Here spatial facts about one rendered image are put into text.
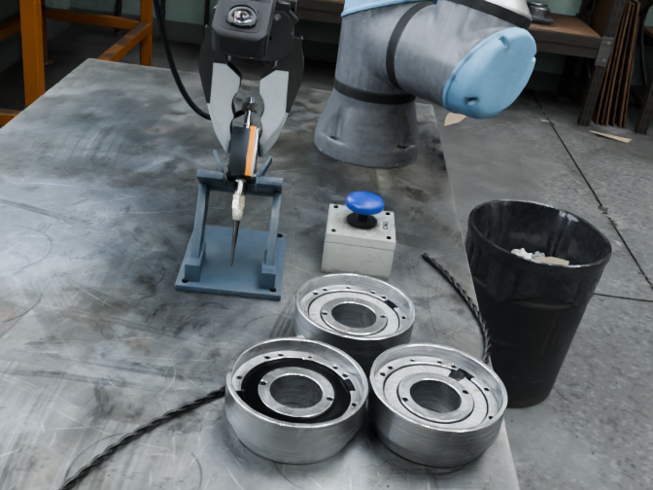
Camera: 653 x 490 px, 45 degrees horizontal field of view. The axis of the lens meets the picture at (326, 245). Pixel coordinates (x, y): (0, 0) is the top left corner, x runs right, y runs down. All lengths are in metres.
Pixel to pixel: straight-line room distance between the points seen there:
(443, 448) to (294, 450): 0.11
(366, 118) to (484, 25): 0.21
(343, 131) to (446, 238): 0.24
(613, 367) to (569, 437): 0.37
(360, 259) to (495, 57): 0.30
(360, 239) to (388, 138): 0.31
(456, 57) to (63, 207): 0.48
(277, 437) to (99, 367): 0.17
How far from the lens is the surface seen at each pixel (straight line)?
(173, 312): 0.72
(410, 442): 0.58
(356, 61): 1.05
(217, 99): 0.75
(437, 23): 0.98
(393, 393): 0.61
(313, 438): 0.55
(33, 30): 2.59
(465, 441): 0.58
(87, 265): 0.79
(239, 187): 0.76
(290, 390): 0.62
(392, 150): 1.07
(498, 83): 0.97
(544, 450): 1.93
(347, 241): 0.78
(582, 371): 2.24
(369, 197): 0.80
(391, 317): 0.69
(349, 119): 1.07
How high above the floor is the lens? 1.20
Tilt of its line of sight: 28 degrees down
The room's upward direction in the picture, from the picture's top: 8 degrees clockwise
